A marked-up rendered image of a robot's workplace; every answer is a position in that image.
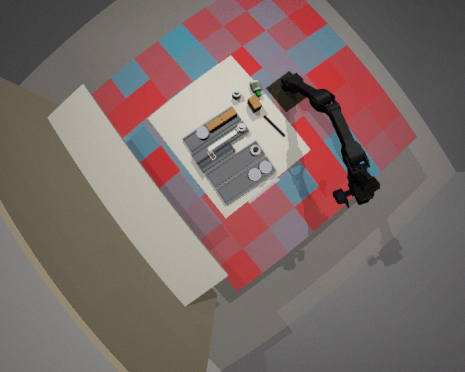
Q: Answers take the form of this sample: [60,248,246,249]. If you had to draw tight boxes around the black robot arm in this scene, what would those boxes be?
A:
[280,73,377,205]

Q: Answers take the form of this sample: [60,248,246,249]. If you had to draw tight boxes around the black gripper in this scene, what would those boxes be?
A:
[332,176,380,209]

